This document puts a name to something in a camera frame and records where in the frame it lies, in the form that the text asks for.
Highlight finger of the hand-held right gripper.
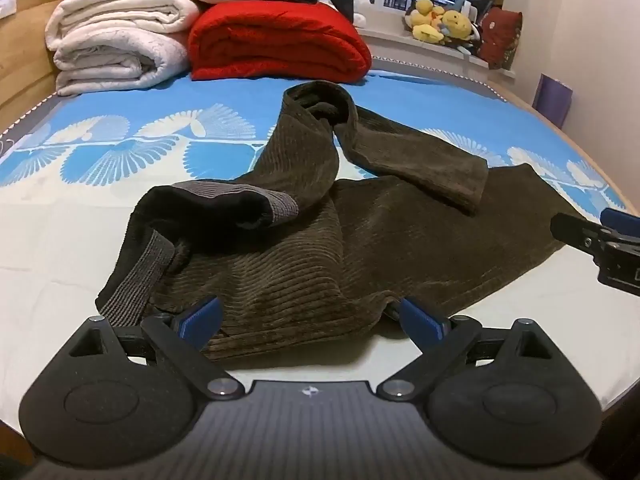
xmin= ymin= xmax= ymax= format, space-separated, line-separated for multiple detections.
xmin=550 ymin=212 xmax=610 ymax=262
xmin=599 ymin=208 xmax=640 ymax=236

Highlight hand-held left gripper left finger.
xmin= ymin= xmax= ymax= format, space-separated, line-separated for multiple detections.
xmin=65 ymin=296 xmax=246 ymax=402

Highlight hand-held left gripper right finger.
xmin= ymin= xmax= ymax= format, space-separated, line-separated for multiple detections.
xmin=376 ymin=299 xmax=557 ymax=402

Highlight brown corduroy pants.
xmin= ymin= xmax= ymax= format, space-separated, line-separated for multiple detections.
xmin=95 ymin=80 xmax=597 ymax=364

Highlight blue white patterned bed sheet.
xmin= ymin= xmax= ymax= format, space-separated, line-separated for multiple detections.
xmin=0 ymin=55 xmax=640 ymax=413

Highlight dark red plush cushion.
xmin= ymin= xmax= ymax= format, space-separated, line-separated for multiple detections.
xmin=479 ymin=7 xmax=524 ymax=70

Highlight white window sill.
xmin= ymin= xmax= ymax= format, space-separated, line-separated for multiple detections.
xmin=357 ymin=24 xmax=517 ymax=82

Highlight red folded blanket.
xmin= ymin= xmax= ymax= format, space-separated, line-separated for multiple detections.
xmin=188 ymin=2 xmax=373 ymax=84

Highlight white folded quilt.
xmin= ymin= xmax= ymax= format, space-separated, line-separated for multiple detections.
xmin=45 ymin=0 xmax=202 ymax=97

